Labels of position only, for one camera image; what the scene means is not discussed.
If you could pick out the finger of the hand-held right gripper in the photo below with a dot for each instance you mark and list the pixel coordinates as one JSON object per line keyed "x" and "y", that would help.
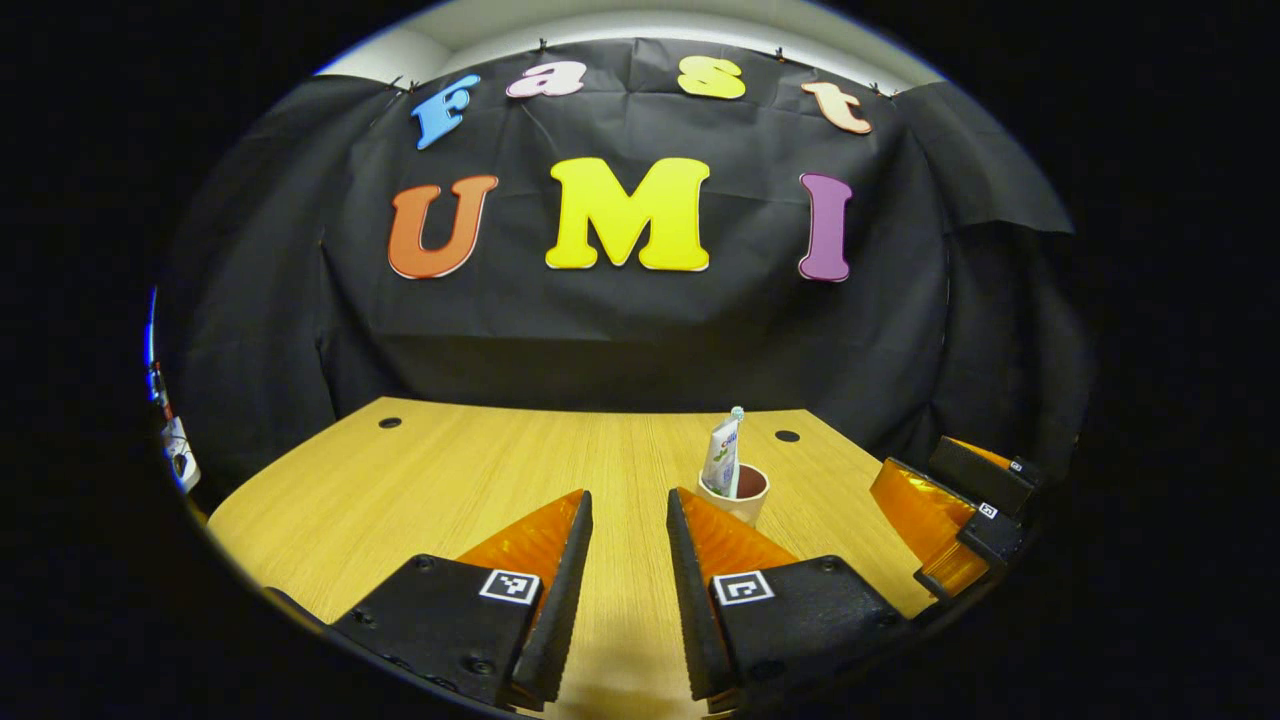
{"x": 985, "y": 470}
{"x": 990, "y": 535}

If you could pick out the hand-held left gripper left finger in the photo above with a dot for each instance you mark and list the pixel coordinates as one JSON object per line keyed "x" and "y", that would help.
{"x": 560, "y": 600}

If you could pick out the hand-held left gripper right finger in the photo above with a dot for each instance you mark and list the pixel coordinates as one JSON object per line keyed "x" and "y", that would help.
{"x": 690, "y": 600}

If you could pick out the beige cup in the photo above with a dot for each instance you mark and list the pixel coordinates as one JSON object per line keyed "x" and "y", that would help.
{"x": 750, "y": 505}

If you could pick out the white toothpaste tube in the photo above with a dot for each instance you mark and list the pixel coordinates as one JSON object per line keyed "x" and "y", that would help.
{"x": 720, "y": 460}

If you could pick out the pale green toothbrush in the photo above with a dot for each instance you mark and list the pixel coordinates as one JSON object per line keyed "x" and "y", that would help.
{"x": 737, "y": 412}

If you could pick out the wooden desktop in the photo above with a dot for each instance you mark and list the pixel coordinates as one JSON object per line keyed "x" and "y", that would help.
{"x": 450, "y": 470}

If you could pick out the black backdrop cloth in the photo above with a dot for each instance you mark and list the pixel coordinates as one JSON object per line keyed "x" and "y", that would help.
{"x": 620, "y": 340}

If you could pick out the white side table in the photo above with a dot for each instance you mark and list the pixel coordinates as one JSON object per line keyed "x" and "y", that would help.
{"x": 178, "y": 438}

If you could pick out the red drink bottle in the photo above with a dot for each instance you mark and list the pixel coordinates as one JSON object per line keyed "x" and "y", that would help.
{"x": 158, "y": 385}

